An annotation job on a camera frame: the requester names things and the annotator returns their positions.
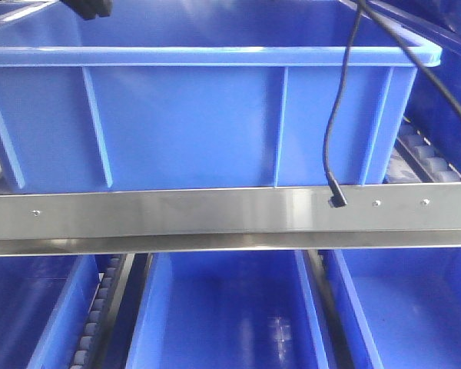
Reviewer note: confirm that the steel front cross bar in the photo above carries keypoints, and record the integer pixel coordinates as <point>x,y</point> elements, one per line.
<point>376,216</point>

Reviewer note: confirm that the blue bin lower centre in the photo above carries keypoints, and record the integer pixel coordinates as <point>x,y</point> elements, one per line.
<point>230,309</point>

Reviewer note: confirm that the blue bin lower left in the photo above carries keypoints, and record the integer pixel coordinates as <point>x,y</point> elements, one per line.
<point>44,303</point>

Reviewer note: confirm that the large blue plastic box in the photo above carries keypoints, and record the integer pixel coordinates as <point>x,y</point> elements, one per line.
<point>197,94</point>

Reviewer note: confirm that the far right roller track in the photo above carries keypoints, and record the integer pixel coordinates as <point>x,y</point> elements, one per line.
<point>415,160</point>

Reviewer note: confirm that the blue bin lower right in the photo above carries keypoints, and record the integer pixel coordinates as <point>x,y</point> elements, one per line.
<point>399,308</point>

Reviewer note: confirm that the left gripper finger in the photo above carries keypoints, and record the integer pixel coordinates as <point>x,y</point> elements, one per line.
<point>90,9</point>

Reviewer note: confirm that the lower roller track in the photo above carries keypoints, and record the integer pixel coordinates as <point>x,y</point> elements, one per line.
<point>97,333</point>

